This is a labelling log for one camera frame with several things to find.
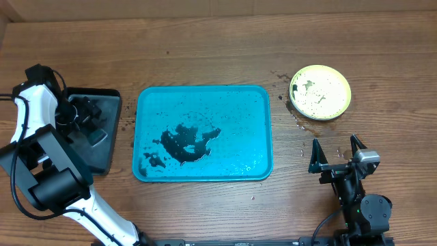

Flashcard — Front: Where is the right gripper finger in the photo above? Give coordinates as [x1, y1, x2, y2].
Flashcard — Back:
[350, 134, 367, 159]
[308, 138, 328, 173]

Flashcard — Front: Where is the dark green sponge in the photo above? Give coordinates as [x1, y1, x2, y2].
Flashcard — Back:
[87, 128, 107, 146]

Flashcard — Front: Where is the yellow-green plate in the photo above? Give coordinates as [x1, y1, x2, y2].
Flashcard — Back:
[290, 65, 352, 121]

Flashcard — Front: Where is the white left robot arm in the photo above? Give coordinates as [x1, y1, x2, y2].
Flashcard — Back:
[1, 64, 153, 245]

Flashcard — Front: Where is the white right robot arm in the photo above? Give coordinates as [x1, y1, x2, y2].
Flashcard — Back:
[307, 135, 394, 245]

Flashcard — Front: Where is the black water tray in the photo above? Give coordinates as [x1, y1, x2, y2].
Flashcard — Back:
[68, 87, 122, 175]

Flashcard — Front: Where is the teal plastic tray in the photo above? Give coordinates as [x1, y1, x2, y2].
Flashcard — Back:
[132, 85, 273, 182]

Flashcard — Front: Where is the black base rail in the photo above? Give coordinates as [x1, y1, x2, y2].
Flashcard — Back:
[146, 236, 395, 246]

